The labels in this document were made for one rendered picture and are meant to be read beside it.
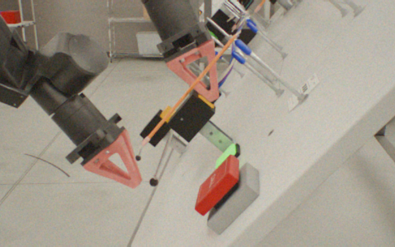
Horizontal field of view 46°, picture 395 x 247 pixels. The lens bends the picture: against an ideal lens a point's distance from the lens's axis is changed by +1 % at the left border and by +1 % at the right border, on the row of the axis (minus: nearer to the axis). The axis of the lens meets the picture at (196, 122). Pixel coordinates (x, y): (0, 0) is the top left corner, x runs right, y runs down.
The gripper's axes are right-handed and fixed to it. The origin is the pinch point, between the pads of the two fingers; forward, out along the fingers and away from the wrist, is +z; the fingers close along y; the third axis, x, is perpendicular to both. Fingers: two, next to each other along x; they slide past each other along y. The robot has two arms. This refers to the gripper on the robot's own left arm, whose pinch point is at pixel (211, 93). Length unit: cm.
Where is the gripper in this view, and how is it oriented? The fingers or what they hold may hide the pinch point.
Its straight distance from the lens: 64.0
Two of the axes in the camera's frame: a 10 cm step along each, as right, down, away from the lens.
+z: 4.5, 8.8, 1.7
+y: 0.4, -2.1, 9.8
